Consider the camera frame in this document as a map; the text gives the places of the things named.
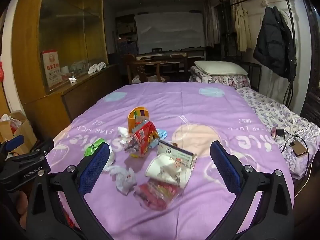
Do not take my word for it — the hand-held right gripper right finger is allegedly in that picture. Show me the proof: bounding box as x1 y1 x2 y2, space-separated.
200 140 294 240

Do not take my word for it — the dark bookshelf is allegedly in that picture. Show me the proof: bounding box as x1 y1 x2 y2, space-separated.
115 15 138 54

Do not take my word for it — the floral bed sheet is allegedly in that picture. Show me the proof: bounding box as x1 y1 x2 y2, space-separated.
236 87 320 178

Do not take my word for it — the green and white wrapper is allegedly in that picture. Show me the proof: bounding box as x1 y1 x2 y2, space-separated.
84 140 116 168

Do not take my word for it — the white pillow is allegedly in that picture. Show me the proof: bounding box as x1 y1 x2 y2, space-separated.
194 60 248 76

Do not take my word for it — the black jacket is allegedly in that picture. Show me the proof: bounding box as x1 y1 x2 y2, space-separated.
253 6 297 82

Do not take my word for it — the white printed box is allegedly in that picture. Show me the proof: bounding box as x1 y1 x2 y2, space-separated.
157 140 198 172

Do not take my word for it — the beige coat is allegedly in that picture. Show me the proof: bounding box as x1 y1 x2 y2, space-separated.
234 4 253 53

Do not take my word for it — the folded floral quilt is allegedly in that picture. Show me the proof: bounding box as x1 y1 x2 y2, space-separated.
189 66 251 89

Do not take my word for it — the white standing fan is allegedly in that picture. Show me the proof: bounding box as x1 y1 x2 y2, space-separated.
277 9 293 32

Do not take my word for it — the red and white sign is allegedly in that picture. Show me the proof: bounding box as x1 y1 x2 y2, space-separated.
41 51 63 88

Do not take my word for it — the purple printed blanket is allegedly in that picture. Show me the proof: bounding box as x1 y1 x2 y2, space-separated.
45 81 297 240

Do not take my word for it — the wooden desk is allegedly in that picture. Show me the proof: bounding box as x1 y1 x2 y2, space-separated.
136 51 206 80

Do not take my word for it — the patterned curtain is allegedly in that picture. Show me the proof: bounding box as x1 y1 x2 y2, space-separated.
204 0 221 48

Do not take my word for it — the orange carton box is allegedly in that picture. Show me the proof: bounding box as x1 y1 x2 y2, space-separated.
127 107 150 133

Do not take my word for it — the crumpled clear plastic bag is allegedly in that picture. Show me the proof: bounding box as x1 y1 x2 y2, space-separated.
104 165 138 195

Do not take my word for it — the carved wooden chair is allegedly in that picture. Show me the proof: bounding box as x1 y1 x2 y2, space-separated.
125 54 168 84

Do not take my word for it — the wooden glass cabinet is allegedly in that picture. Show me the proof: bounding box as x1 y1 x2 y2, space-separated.
5 0 120 130

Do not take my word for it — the large white sheet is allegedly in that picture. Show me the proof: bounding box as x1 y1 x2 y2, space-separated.
135 12 204 54

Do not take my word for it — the white tissue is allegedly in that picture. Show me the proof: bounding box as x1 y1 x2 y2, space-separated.
117 127 133 144

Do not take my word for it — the clear red food wrapper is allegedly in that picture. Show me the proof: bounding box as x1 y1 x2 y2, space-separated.
134 181 185 210

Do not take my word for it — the person's left hand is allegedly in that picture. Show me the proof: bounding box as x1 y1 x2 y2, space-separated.
14 192 29 230

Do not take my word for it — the crumpled white paper cup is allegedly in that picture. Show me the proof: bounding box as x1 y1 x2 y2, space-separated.
145 154 192 188

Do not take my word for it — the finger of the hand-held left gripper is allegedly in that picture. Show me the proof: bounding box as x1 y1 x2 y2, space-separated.
0 134 25 156
7 137 55 165

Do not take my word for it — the gold smartphone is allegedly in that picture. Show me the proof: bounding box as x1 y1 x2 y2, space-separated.
290 141 308 157

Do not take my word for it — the brown cardboard box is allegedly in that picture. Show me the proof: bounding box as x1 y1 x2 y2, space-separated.
0 111 38 155

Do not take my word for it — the red snack packet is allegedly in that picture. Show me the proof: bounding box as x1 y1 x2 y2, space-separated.
124 120 160 156

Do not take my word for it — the black metal coat rack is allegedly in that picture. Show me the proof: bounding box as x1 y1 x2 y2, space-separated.
231 0 300 108

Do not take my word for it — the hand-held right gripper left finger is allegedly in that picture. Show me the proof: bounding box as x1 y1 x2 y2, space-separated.
26 141 120 240

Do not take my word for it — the black metal bed frame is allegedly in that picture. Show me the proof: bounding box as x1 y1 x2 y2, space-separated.
247 62 262 92

